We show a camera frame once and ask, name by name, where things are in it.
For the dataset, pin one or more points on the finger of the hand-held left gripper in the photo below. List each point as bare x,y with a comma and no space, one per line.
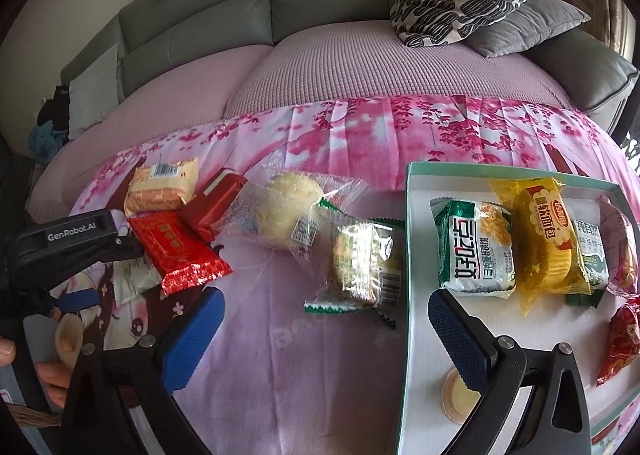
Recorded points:
77,301
110,252

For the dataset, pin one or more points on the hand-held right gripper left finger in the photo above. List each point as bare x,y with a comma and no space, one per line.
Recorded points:
192,335

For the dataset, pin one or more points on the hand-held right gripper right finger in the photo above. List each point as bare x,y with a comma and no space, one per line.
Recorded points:
457,340

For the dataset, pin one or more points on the teal cardboard tray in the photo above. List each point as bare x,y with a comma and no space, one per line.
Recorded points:
430,355

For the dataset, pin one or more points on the pale jelly cup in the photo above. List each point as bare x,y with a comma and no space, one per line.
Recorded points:
67,335
457,400

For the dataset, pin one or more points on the glossy red foil packet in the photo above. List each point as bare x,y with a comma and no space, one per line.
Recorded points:
175,250

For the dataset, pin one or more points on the beige biscuit packet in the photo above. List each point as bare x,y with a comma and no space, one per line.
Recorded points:
160,185

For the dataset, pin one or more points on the green white walnut cake packet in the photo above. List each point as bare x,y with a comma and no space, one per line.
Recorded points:
475,255

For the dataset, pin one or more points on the dark red snack packet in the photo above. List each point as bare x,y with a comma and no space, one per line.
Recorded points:
215,205

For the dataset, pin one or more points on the clear green-edged cake packet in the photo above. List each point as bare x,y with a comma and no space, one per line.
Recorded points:
360,265

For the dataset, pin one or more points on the yellow bread packet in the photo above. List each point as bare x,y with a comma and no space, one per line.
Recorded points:
545,245

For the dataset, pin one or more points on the green white biscuit packet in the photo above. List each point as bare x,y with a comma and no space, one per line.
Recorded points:
592,255

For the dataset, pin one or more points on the clear bun packet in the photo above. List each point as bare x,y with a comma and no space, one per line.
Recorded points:
285,205

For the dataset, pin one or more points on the red gold-patterned snack packet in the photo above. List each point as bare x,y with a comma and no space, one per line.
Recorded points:
620,345

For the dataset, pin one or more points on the pink snack packet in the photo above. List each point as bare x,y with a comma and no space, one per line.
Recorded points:
620,240

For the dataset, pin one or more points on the person's left hand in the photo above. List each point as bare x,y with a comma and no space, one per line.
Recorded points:
52,380

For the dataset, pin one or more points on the pale white snack packet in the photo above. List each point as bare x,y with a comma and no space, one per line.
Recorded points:
135,285

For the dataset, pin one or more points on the pink floral printed blanket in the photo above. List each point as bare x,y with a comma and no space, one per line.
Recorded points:
300,360

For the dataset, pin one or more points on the dark clothes pile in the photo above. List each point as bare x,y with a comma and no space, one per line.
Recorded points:
50,130

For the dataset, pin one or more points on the white cushion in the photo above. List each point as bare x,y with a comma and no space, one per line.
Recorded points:
92,90

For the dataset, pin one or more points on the pink sofa cover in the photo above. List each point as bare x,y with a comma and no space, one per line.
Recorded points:
350,65

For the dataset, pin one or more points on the grey pillow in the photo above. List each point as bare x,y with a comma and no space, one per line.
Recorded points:
530,27

